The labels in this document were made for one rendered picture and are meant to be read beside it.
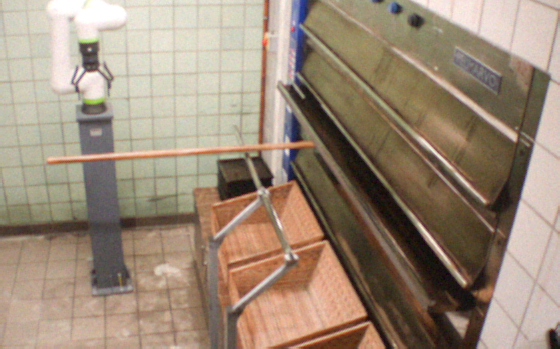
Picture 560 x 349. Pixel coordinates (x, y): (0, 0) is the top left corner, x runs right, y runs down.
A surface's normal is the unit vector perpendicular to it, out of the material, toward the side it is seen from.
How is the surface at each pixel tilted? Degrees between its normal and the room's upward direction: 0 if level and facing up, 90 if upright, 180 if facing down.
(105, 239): 90
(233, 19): 90
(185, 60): 90
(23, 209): 90
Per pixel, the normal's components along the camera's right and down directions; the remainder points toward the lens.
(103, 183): 0.30, 0.44
